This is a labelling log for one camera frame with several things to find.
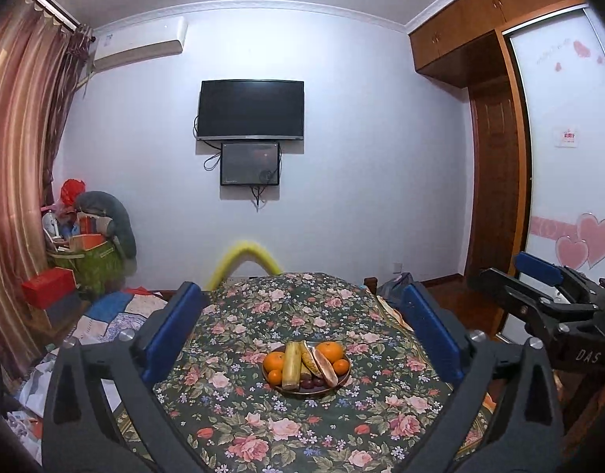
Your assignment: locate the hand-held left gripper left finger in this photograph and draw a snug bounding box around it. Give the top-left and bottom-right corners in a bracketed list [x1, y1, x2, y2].
[41, 281, 207, 473]

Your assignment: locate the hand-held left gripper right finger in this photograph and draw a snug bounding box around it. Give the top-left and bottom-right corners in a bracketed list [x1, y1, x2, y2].
[400, 282, 564, 473]

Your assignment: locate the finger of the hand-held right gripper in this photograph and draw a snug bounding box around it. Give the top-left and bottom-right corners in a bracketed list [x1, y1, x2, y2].
[513, 252, 605, 316]
[467, 268, 605, 370]

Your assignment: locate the large orange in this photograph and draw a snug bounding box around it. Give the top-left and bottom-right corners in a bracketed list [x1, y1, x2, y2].
[316, 341, 343, 364]

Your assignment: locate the short yellow corn cob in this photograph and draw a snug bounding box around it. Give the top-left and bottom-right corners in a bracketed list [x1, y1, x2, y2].
[301, 342, 322, 379]

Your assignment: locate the long yellow corn cob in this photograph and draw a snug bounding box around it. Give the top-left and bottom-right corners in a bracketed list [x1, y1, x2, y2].
[283, 341, 303, 390]

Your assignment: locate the dark purple plate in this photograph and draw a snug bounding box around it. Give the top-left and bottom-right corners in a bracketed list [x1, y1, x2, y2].
[260, 341, 351, 397]

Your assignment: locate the dark bag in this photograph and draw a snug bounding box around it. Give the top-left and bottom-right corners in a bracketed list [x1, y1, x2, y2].
[379, 272, 414, 306]

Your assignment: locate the blue patchwork quilt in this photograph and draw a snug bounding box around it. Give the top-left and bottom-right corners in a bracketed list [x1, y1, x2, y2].
[69, 290, 168, 350]

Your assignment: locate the dark grey box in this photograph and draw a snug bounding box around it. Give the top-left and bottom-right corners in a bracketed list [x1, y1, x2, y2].
[45, 291, 83, 328]

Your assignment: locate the red white sticker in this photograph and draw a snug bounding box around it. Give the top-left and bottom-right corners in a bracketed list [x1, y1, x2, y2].
[553, 127, 580, 149]

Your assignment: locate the yellow foam tube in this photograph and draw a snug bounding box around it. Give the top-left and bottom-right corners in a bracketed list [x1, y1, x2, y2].
[206, 240, 284, 291]

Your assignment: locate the orange box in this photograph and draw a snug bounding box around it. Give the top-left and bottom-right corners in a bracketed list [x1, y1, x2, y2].
[69, 234, 106, 253]

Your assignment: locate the grey plush toy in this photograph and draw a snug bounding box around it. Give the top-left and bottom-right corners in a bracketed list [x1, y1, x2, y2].
[75, 191, 137, 259]

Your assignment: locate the red box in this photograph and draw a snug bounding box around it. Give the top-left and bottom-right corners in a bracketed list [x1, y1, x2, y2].
[21, 267, 77, 307]

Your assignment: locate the white cloth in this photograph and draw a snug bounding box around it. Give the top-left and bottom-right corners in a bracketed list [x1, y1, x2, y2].
[17, 350, 62, 415]

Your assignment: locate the green floral blanket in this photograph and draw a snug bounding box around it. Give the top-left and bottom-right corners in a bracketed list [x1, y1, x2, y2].
[113, 272, 495, 473]

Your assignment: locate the white heart print wardrobe door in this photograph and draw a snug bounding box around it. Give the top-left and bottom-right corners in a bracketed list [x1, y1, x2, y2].
[509, 7, 605, 301]

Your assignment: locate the red bag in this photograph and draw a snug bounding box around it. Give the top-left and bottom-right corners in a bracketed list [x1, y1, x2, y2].
[60, 179, 89, 208]

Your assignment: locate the striped brown curtain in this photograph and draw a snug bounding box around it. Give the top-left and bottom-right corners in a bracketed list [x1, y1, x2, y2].
[0, 0, 94, 380]

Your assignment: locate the wooden overhead cabinet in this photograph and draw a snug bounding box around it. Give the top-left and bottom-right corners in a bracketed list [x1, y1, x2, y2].
[408, 0, 586, 89]

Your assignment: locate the white air conditioner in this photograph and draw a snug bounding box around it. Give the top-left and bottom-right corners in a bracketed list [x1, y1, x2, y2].
[93, 16, 187, 72]

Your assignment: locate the small black wall panel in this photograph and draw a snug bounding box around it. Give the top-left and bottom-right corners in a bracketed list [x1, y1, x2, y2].
[220, 142, 282, 187]

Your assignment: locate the black wall television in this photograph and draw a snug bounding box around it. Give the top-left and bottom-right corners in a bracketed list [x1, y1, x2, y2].
[197, 79, 306, 142]

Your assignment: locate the white curtain rail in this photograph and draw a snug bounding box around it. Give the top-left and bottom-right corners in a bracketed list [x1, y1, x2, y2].
[24, 0, 94, 40]

